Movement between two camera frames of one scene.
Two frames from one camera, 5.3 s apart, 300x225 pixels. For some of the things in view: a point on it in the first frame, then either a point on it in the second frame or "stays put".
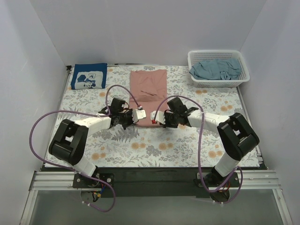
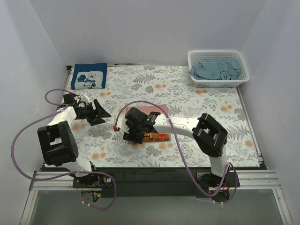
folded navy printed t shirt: x=89 y=76 stays put
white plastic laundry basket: x=217 y=69 stays put
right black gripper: x=167 y=117 -> x=132 y=129
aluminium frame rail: x=251 y=180 stays put
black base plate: x=157 y=182 stays put
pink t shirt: x=148 y=86 -> x=153 y=137
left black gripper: x=129 y=116 -> x=95 y=112
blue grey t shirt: x=218 y=69 stays put
